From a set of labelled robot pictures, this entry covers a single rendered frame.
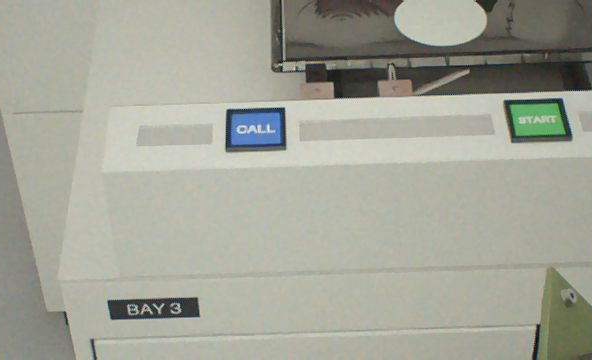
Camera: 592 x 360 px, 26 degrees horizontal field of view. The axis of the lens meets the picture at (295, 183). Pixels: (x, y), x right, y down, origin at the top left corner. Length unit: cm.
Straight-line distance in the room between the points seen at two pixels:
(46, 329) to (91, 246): 105
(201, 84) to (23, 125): 55
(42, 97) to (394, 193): 86
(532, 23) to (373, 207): 35
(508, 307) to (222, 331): 29
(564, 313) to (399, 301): 37
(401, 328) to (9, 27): 80
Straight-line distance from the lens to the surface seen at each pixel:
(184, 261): 126
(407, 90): 134
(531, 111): 123
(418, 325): 134
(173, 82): 150
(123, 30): 159
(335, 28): 144
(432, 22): 145
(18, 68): 192
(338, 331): 134
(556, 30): 145
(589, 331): 99
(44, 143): 201
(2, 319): 240
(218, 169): 118
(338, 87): 143
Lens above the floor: 174
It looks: 43 degrees down
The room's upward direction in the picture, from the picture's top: 2 degrees counter-clockwise
